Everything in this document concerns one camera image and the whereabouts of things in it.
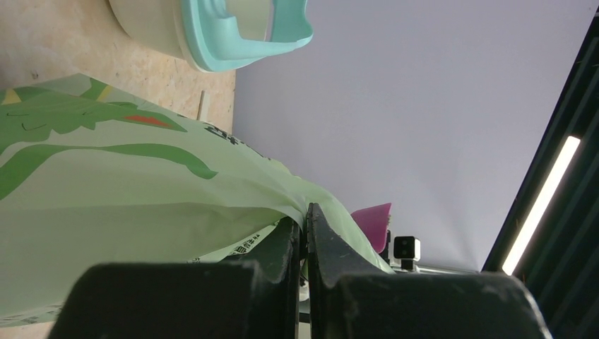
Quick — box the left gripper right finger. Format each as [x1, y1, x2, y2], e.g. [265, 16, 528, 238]
[306, 203, 551, 338]

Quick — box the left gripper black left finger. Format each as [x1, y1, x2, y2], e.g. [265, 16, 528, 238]
[49, 218, 300, 338]

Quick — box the purple plastic scoop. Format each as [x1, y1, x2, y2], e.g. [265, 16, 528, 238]
[350, 203, 392, 254]

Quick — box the green litter bag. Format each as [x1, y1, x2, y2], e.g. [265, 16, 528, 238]
[1, 74, 390, 327]

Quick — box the white bag clip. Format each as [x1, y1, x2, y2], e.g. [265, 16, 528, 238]
[196, 90, 210, 122]

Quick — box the teal litter box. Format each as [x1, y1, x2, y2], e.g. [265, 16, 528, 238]
[109, 0, 314, 73]

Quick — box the ceiling light strip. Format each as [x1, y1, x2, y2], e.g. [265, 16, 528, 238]
[501, 136, 581, 275]

